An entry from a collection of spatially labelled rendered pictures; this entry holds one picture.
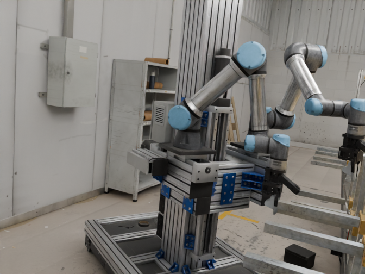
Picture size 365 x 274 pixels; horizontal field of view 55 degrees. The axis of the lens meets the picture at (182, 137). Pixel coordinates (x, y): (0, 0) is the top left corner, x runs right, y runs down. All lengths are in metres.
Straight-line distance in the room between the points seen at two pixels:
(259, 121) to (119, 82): 2.50
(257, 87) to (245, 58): 0.20
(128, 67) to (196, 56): 1.95
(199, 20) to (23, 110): 1.81
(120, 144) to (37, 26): 1.51
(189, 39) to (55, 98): 1.58
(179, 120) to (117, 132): 2.43
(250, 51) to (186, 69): 0.64
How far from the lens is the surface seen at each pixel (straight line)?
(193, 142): 1.75
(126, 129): 3.92
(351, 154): 1.69
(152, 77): 4.16
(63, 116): 3.56
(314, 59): 1.96
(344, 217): 1.37
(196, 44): 2.03
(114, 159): 4.07
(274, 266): 0.91
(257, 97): 1.69
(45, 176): 3.55
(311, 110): 1.64
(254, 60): 1.53
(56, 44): 3.29
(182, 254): 2.22
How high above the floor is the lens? 1.36
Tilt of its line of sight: 9 degrees down
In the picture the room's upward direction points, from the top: 6 degrees clockwise
